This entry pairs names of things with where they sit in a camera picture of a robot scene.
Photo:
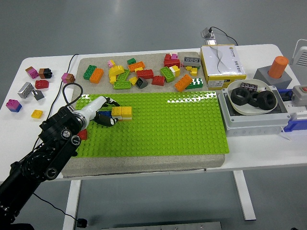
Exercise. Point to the small dark green brick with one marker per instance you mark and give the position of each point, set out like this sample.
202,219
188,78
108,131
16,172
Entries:
131,61

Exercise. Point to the orange long toy brick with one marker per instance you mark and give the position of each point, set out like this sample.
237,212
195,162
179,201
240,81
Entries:
183,83
136,66
97,75

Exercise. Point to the dark connector strip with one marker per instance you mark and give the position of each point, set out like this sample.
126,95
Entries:
249,86

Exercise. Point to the blue and white fixture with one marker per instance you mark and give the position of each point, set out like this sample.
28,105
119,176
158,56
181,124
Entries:
295,125

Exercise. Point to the grey-brown foam mat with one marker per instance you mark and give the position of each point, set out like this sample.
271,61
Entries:
153,164

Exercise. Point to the large black nut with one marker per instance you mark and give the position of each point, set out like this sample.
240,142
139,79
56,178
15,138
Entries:
234,97
261,105
253,101

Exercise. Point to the green brick with white studs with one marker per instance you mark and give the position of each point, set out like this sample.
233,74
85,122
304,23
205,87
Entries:
194,84

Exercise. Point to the light grey long brick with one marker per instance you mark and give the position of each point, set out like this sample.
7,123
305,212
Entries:
25,90

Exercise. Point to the grey long toy brick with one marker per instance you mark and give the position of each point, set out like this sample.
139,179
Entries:
192,61

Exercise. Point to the pink and brown brick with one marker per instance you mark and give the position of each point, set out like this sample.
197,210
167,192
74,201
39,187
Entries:
68,78

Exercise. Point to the white table leg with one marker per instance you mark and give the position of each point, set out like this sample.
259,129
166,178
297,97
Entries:
244,198
72,203

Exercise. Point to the red long toy brick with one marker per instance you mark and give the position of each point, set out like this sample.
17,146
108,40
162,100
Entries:
145,74
172,63

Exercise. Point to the grey box with red button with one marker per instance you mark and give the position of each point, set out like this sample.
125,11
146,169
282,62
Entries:
298,95

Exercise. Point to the white zip tie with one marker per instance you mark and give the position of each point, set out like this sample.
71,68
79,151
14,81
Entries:
286,137

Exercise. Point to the brown and black brick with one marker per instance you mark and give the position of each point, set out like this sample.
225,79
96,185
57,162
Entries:
45,73

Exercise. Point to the yellow square toy brick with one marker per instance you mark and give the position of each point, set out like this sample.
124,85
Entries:
116,111
126,111

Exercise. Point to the pink brick with brown top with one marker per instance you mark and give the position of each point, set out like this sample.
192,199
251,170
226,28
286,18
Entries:
32,72

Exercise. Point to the yellow curved toy brick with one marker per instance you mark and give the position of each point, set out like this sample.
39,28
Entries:
116,70

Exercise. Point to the flat yellow toy brick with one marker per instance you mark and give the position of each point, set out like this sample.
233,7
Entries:
37,113

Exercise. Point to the small silver device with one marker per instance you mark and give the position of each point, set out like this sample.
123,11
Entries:
208,33

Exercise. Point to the grey block holder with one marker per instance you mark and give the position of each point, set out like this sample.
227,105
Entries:
263,74

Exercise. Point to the small pink toy brick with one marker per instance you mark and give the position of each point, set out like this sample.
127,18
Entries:
111,63
174,56

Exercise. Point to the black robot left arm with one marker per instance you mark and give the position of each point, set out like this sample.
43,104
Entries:
57,129

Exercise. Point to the orange cylinder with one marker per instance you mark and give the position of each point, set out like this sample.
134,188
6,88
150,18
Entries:
278,67

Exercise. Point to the dark grey sloped brick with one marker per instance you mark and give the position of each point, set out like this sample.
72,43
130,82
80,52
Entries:
141,83
38,95

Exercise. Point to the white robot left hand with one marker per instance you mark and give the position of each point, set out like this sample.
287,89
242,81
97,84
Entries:
93,107

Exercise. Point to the grey plastic junction box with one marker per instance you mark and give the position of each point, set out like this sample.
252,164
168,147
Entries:
251,124

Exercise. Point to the magenta and blue brick stack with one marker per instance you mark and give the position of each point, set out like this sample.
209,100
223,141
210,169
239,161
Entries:
14,106

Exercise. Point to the dark green long brick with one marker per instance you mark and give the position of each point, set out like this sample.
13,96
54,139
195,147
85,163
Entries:
89,72

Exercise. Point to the small white part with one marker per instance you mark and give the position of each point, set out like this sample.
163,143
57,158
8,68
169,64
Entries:
262,89

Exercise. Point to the white bowl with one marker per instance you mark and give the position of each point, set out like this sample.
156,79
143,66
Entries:
239,109

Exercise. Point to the lime green toy brick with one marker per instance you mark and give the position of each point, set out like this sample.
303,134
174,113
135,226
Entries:
123,75
121,84
167,74

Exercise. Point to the white perforated stand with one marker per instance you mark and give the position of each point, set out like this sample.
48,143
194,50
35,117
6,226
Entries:
302,56

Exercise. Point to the green studded baseplate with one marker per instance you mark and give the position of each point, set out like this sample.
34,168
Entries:
156,134

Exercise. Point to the small red square brick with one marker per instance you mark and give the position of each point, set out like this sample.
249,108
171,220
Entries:
84,135

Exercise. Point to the small white toy brick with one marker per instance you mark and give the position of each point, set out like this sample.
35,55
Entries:
172,68

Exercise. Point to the white and yellow cardboard box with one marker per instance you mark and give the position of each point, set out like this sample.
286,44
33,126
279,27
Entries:
220,64

